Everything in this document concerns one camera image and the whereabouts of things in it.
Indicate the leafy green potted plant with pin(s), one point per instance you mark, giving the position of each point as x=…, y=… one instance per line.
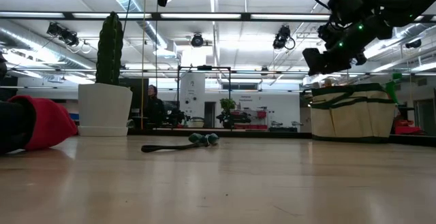
x=227, y=105

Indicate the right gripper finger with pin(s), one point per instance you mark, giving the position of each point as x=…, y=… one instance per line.
x=327, y=62

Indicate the red black gardening glove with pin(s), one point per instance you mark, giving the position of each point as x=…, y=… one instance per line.
x=51, y=125

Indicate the black background rig frame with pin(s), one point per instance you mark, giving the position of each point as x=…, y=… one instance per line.
x=204, y=68

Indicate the red storage bin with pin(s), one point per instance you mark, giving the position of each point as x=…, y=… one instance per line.
x=407, y=129

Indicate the white plant pot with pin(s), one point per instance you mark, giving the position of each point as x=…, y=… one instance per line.
x=102, y=111

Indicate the tall green cactus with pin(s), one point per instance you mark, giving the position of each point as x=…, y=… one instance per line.
x=109, y=53

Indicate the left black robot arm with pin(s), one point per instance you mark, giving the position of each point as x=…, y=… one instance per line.
x=2, y=67

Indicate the person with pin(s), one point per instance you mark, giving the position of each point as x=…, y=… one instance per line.
x=155, y=110

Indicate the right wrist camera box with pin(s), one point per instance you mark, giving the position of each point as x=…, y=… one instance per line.
x=347, y=2

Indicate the black overhead frame beam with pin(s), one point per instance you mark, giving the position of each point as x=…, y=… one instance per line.
x=245, y=17

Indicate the small white pot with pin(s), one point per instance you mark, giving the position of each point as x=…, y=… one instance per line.
x=198, y=123

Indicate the red bin rack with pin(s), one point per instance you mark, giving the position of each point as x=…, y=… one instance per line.
x=260, y=114

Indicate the green plastic spray bottle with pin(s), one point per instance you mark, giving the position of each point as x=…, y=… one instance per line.
x=391, y=89

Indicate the black round ceiling lamp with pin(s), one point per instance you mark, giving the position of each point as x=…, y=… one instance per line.
x=197, y=41

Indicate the black monitor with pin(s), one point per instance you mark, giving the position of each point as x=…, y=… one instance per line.
x=136, y=93

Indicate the silver air duct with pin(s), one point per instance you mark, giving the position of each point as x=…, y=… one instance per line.
x=34, y=42
x=408, y=31

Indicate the blue storage bin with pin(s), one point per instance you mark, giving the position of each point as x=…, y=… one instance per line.
x=74, y=116

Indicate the black studio light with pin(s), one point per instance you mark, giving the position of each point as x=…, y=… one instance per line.
x=68, y=37

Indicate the beige green gardening bag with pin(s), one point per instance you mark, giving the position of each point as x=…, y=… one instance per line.
x=351, y=118

